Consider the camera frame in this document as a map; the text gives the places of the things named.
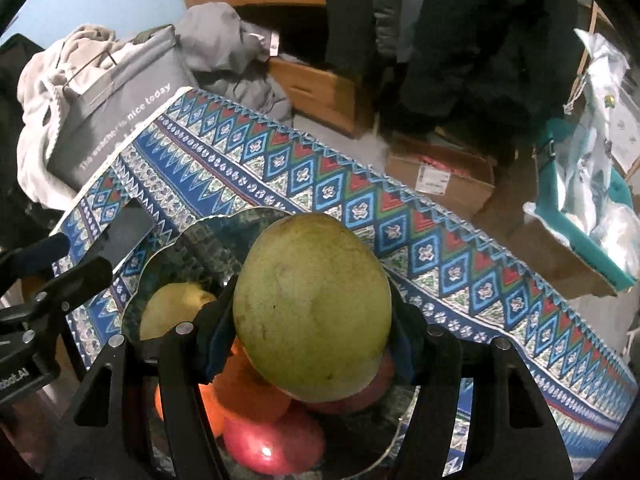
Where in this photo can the black coat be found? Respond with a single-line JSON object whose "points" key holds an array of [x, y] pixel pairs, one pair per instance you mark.
{"points": [[475, 35]]}

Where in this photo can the clear glass bowl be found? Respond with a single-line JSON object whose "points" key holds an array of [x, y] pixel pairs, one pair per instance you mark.
{"points": [[200, 250]]}

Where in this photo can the grey tote bag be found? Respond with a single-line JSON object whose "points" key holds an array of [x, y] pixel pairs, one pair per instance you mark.
{"points": [[125, 95]]}

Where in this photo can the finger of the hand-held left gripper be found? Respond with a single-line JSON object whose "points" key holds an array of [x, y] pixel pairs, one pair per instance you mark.
{"points": [[45, 252], [80, 280]]}

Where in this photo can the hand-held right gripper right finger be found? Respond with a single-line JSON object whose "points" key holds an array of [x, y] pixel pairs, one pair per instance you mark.
{"points": [[407, 350]]}

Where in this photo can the clear plastic bag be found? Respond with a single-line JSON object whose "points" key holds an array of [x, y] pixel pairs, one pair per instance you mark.
{"points": [[620, 230]]}

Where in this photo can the yellow pear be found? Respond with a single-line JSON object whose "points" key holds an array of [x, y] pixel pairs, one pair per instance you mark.
{"points": [[170, 310]]}

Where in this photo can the teal plastic bin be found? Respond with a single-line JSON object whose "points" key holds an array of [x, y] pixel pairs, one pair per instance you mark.
{"points": [[605, 260]]}

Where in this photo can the wooden drawer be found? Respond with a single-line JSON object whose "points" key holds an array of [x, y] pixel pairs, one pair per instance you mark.
{"points": [[320, 90]]}

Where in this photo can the grey clothing pile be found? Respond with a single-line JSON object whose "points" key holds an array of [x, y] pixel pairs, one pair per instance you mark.
{"points": [[220, 35]]}

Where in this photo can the white printed rice bag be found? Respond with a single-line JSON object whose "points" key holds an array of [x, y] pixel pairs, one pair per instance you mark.
{"points": [[595, 110]]}

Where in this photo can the orange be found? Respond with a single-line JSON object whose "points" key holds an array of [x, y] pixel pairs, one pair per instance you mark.
{"points": [[212, 410], [250, 395]]}

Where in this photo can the dark jacket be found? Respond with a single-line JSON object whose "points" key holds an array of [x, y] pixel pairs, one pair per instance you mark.
{"points": [[350, 20]]}

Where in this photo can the dark cloth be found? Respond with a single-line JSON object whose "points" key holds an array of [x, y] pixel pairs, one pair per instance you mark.
{"points": [[15, 135]]}

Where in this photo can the yellow-green mango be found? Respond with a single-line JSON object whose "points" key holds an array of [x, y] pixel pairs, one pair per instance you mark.
{"points": [[310, 305]]}

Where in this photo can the black flat rectangular object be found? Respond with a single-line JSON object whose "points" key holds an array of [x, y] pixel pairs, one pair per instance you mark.
{"points": [[125, 240]]}

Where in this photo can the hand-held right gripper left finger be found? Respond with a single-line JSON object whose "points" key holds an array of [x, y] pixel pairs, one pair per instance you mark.
{"points": [[220, 345]]}

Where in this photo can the large cardboard box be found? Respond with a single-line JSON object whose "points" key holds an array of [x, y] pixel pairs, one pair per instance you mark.
{"points": [[550, 255]]}

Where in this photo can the small cardboard box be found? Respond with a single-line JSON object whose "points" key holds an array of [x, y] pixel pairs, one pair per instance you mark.
{"points": [[450, 195]]}

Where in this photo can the blue patterned tablecloth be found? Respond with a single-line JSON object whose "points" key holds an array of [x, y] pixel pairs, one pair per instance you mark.
{"points": [[400, 220]]}

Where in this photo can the grey coat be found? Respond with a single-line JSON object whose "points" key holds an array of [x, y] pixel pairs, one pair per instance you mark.
{"points": [[395, 10]]}

